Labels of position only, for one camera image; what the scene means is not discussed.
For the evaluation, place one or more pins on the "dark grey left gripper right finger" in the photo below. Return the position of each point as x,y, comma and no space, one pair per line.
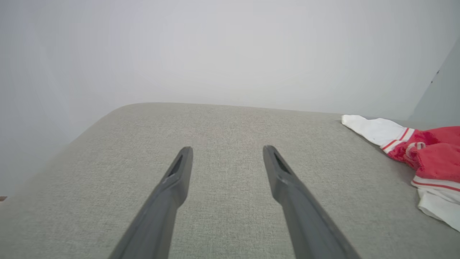
305,219

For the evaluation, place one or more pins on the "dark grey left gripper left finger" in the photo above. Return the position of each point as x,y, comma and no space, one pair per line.
161,212

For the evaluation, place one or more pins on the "red and white garment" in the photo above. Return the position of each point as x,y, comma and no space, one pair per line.
427,154

